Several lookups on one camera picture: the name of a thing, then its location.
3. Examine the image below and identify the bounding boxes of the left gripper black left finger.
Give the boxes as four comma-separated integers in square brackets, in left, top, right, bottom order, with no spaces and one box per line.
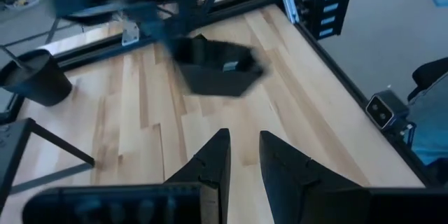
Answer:
[164,128,232,224]

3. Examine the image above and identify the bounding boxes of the small black square plate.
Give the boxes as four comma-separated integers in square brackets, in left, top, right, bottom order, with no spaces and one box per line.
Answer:
[170,36,269,98]

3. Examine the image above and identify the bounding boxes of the silver corner bracket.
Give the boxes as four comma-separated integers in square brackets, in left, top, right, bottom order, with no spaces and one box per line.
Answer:
[121,20,141,47]

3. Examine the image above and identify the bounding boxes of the person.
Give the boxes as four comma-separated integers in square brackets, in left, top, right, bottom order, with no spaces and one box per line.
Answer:
[405,73,448,183]

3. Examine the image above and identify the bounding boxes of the white power strip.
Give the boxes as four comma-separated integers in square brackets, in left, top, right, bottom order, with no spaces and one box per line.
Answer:
[2,0,40,11]

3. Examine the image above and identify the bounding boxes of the black table-level camera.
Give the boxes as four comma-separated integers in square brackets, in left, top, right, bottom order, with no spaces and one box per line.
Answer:
[365,90,410,131]

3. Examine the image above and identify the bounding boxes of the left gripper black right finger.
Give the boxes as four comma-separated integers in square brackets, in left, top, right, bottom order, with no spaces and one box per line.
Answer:
[260,131,370,224]

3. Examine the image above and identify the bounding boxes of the black plant pot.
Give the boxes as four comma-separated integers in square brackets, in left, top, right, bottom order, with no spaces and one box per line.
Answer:
[0,48,74,108]

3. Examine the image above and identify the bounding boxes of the black box with blue labels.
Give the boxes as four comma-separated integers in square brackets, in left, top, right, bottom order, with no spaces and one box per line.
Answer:
[293,0,355,41]

